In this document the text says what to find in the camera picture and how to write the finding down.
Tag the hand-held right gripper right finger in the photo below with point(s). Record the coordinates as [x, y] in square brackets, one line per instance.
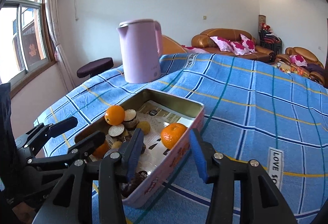
[198, 154]

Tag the coffee table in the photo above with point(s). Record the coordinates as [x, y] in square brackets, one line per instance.
[284, 67]

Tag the purple cloth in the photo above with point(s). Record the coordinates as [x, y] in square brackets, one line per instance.
[314, 68]

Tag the stacked dark chairs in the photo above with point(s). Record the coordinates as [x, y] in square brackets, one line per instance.
[270, 39]

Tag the pink rectangular tin box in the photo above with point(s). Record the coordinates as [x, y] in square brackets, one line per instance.
[164, 175]

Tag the large orange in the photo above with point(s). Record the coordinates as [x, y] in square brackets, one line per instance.
[114, 115]

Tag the pink floral pillow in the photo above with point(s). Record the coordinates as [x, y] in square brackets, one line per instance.
[248, 43]
[221, 43]
[297, 60]
[239, 47]

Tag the white curtain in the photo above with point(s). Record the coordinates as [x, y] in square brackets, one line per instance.
[55, 21]

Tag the small orange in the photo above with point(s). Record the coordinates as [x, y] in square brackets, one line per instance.
[173, 136]
[101, 151]

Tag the small yellow citrus fruit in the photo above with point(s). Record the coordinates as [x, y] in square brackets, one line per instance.
[117, 145]
[144, 127]

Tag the orange lounge chair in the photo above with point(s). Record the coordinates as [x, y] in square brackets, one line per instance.
[169, 45]

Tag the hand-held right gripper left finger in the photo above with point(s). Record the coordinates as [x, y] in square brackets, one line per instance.
[134, 154]

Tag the brown leather armchair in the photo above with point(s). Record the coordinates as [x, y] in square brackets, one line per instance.
[299, 51]

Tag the dark purple round stool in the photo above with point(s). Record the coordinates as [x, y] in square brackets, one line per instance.
[96, 66]

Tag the tall patterned tube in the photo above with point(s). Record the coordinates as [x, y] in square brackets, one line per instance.
[262, 21]

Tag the blue plaid tablecloth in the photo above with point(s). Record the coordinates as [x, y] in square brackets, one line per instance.
[256, 111]

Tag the pink electric kettle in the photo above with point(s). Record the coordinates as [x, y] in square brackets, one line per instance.
[139, 54]

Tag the pink floral cushion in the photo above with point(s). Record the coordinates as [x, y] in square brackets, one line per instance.
[194, 49]

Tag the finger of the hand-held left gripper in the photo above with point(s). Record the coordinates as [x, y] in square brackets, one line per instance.
[94, 138]
[65, 124]

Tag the small round tin can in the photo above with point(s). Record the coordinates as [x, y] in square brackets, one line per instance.
[116, 130]

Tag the window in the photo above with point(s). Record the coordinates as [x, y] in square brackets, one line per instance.
[23, 34]

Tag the dark clothing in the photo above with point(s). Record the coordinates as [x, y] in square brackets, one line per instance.
[5, 124]

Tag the printed paper sheet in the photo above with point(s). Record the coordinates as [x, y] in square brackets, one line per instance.
[166, 115]

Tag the brown leather sofa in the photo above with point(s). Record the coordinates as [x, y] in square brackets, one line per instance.
[223, 33]

